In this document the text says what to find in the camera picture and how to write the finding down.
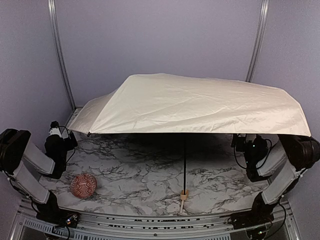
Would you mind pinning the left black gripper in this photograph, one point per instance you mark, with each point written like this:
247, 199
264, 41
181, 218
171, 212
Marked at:
70, 141

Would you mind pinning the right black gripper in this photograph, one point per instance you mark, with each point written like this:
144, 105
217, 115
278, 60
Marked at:
240, 143

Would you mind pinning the beige folding umbrella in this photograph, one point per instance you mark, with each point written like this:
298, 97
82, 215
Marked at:
160, 144

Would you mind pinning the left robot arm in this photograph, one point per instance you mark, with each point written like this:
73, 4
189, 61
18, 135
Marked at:
23, 162

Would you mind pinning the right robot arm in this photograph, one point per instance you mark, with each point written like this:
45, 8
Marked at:
285, 161

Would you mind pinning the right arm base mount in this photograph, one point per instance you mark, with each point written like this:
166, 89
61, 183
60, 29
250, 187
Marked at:
247, 219

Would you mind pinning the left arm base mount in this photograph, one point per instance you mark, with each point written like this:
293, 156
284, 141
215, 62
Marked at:
64, 218

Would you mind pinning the front aluminium rail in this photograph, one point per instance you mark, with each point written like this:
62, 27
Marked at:
100, 226

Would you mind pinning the left aluminium frame post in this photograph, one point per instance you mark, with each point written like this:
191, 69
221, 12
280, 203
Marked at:
59, 52

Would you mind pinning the aluminium frame post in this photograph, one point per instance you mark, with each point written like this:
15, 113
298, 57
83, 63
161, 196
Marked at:
59, 52
258, 42

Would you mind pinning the right aluminium frame post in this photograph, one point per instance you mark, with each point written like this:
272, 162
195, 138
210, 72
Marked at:
258, 42

